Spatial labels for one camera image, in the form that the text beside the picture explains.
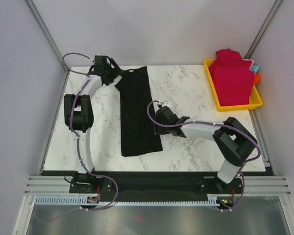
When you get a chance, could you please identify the black t-shirt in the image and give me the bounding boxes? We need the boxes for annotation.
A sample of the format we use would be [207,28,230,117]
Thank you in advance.
[115,66,163,157]

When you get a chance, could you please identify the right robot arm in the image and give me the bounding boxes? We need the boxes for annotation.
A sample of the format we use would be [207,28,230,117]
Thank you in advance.
[148,105,261,193]

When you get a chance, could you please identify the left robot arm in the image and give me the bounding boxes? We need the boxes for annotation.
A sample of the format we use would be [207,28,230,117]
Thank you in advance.
[63,54,123,192]

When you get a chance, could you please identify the red t-shirt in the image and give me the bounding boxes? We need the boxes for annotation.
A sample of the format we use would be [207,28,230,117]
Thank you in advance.
[209,49,254,106]

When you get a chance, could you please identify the yellow plastic bin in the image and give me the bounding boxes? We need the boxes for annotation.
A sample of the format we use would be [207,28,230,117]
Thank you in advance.
[204,59,263,112]

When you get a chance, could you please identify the orange cloth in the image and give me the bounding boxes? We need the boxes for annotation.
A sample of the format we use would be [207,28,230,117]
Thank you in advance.
[253,73,261,86]

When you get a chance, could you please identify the cyan cloth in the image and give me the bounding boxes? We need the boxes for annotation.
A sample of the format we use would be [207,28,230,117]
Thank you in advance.
[250,65,260,74]

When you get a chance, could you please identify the pink cloth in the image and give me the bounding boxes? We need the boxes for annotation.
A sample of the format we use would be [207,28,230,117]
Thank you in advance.
[244,59,254,68]

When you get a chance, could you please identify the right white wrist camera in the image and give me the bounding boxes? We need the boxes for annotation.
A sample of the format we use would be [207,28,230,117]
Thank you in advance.
[157,101,171,108]

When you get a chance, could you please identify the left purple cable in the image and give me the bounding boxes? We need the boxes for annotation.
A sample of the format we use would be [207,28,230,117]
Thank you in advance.
[35,52,120,223]

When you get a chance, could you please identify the purple cable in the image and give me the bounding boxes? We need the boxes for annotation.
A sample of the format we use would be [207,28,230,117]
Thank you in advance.
[147,100,262,213]
[35,52,120,223]

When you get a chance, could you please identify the left aluminium frame post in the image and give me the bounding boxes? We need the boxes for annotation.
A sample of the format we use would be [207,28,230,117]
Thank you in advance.
[24,0,68,73]

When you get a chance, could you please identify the aluminium frame post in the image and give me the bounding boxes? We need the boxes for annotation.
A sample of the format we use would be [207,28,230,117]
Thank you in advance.
[245,0,284,59]
[24,0,68,73]

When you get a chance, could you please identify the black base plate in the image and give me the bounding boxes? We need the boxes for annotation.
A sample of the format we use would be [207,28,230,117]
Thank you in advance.
[69,171,243,201]

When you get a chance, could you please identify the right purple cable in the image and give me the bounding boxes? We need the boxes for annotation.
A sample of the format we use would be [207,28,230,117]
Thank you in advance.
[147,100,262,213]

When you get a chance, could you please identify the white slotted cable duct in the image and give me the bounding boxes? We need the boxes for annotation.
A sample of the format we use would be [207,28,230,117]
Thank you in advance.
[34,195,220,207]

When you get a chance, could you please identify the aluminium rail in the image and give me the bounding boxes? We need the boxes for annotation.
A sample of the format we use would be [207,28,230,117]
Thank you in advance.
[24,175,73,196]

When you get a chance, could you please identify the right aluminium frame post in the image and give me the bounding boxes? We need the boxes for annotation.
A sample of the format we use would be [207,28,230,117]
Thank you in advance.
[245,0,284,59]

